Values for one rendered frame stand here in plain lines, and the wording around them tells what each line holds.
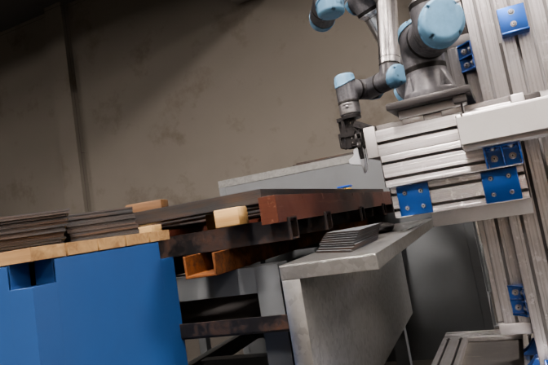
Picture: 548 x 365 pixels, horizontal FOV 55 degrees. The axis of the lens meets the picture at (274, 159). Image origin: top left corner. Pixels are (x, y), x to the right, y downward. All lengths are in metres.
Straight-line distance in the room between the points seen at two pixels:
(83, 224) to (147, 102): 5.53
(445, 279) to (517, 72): 1.29
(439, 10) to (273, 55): 4.48
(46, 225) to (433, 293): 2.06
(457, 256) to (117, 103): 5.14
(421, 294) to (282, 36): 3.77
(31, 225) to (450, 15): 1.07
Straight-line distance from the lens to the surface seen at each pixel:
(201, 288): 1.30
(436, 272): 2.70
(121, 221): 1.15
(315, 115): 5.51
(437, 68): 1.54
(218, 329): 1.18
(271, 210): 1.12
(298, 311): 1.08
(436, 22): 1.42
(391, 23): 1.95
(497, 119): 1.36
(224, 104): 6.00
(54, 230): 1.00
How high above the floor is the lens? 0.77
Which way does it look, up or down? 7 degrees up
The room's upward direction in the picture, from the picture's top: 9 degrees counter-clockwise
